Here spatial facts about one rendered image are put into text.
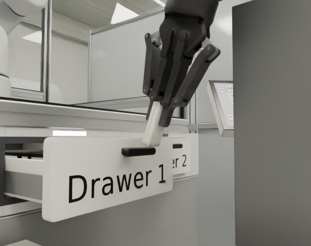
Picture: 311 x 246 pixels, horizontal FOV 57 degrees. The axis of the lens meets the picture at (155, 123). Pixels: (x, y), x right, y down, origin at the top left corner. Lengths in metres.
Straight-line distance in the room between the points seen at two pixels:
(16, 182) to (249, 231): 0.37
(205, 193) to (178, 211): 1.27
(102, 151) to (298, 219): 0.30
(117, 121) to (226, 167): 1.48
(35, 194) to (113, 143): 0.13
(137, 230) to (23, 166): 0.39
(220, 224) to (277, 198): 1.75
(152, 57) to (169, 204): 0.54
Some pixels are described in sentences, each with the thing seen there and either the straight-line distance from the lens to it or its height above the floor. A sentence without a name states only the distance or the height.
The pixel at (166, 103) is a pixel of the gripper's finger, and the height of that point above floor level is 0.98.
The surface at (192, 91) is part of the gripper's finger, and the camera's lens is 0.42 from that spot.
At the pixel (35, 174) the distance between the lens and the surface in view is 0.46.
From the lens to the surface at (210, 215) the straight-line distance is 2.21.
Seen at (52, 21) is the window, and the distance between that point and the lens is 0.64.
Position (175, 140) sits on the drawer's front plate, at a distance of 0.86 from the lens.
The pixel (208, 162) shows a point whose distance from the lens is 2.16.
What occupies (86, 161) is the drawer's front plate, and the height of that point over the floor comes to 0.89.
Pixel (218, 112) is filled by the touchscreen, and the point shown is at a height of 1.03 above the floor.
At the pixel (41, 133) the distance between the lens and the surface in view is 0.56.
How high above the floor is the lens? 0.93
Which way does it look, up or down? 3 degrees up
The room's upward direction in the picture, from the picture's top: straight up
